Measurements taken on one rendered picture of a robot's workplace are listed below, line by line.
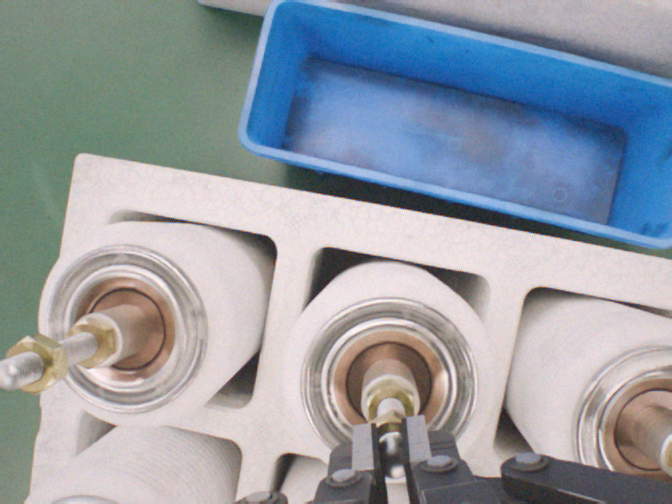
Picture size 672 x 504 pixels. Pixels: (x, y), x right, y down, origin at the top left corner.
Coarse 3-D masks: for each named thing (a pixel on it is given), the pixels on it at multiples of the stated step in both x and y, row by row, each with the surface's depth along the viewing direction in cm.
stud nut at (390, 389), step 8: (384, 384) 22; (392, 384) 22; (368, 392) 22; (376, 392) 21; (384, 392) 21; (392, 392) 21; (400, 392) 21; (408, 392) 22; (368, 400) 22; (376, 400) 21; (400, 400) 21; (408, 400) 21; (368, 408) 21; (376, 408) 21; (408, 408) 21; (368, 416) 22; (376, 416) 21; (408, 416) 21
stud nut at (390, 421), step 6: (384, 414) 18; (390, 414) 18; (396, 414) 18; (402, 414) 18; (372, 420) 18; (378, 420) 18; (384, 420) 18; (390, 420) 18; (396, 420) 18; (378, 426) 18; (384, 426) 18; (390, 426) 18; (396, 426) 18; (378, 432) 18; (384, 432) 18
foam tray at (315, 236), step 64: (128, 192) 33; (192, 192) 33; (256, 192) 33; (320, 256) 39; (384, 256) 32; (448, 256) 32; (512, 256) 32; (576, 256) 31; (640, 256) 31; (512, 320) 32; (256, 384) 33; (64, 448) 34; (256, 448) 33; (512, 448) 35
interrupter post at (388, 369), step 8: (384, 360) 25; (392, 360) 25; (376, 368) 24; (384, 368) 24; (392, 368) 23; (400, 368) 24; (408, 368) 25; (368, 376) 24; (376, 376) 23; (384, 376) 22; (392, 376) 22; (400, 376) 22; (408, 376) 23; (368, 384) 22; (376, 384) 22; (400, 384) 22; (408, 384) 22; (416, 392) 22; (416, 400) 22; (416, 408) 22
